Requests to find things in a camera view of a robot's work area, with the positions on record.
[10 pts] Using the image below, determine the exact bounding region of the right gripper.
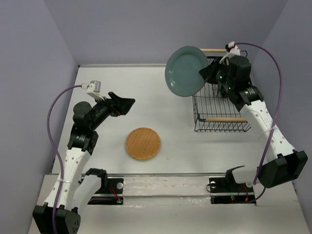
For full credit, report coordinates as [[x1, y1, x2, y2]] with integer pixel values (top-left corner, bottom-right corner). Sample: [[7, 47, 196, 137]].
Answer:
[[198, 57, 235, 91]]

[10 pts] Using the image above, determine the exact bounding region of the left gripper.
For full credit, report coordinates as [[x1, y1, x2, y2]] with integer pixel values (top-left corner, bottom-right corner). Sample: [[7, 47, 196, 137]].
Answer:
[[89, 92, 135, 130]]

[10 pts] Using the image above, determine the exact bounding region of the teal plate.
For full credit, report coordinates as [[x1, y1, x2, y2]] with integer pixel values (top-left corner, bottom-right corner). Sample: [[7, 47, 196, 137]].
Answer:
[[165, 46, 209, 97]]

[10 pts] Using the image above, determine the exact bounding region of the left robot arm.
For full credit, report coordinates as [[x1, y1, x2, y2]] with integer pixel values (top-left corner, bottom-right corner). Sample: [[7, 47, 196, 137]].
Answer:
[[33, 92, 135, 234]]

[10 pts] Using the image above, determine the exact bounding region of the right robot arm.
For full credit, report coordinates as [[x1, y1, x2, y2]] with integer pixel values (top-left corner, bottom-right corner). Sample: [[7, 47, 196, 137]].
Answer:
[[199, 56, 308, 191]]

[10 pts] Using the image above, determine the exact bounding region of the woven bamboo plate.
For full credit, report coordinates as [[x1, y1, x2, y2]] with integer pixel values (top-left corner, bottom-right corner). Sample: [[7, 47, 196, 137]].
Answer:
[[125, 127, 161, 160]]

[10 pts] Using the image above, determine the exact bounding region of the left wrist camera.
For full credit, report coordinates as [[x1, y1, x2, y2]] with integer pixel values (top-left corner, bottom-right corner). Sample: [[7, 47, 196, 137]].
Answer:
[[81, 80, 104, 100]]

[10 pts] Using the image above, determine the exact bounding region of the black wire dish rack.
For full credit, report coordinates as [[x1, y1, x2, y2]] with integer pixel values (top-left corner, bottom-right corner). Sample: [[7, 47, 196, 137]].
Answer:
[[192, 56, 253, 132]]

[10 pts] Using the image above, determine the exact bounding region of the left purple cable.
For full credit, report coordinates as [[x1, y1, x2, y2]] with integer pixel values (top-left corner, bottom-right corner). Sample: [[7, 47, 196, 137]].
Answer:
[[46, 84, 85, 234]]

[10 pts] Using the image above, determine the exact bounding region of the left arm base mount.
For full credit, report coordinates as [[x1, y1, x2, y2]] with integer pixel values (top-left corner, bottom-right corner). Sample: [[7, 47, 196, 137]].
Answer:
[[88, 178, 124, 205]]

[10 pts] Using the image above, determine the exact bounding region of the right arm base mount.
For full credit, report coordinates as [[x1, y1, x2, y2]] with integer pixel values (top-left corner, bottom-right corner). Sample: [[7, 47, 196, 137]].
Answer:
[[206, 166, 255, 204]]

